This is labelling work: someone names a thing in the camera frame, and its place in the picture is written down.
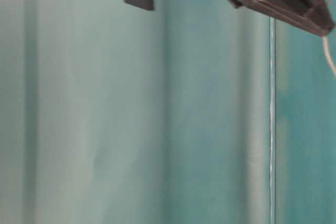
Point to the thin vertical metal rod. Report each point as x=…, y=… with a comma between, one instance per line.
x=272, y=119

